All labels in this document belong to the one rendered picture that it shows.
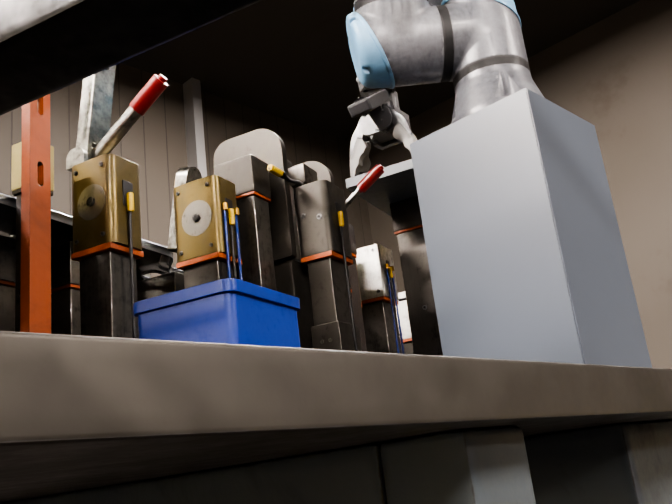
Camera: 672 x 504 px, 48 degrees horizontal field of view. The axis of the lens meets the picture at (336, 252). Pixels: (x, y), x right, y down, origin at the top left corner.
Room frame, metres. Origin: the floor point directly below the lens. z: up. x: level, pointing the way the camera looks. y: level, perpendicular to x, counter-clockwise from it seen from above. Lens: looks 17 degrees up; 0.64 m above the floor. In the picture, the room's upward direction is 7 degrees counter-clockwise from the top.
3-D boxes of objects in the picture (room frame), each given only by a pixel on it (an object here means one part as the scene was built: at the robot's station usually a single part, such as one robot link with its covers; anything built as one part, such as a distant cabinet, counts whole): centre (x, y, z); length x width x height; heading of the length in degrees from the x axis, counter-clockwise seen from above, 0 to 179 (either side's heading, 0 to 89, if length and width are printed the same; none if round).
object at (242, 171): (1.07, 0.13, 0.91); 0.07 x 0.05 x 0.42; 64
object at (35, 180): (0.79, 0.33, 0.95); 0.03 x 0.01 x 0.50; 154
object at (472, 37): (1.03, -0.26, 1.27); 0.13 x 0.12 x 0.14; 92
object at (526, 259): (1.03, -0.27, 0.90); 0.20 x 0.20 x 0.40; 48
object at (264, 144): (1.19, 0.09, 0.95); 0.18 x 0.13 x 0.49; 154
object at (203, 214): (1.02, 0.17, 0.88); 0.11 x 0.07 x 0.37; 64
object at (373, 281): (1.59, -0.08, 0.90); 0.13 x 0.08 x 0.41; 64
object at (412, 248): (1.43, -0.17, 0.92); 0.10 x 0.08 x 0.45; 154
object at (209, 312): (0.61, 0.10, 0.75); 0.11 x 0.10 x 0.09; 154
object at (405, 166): (1.43, -0.17, 1.16); 0.37 x 0.14 x 0.02; 154
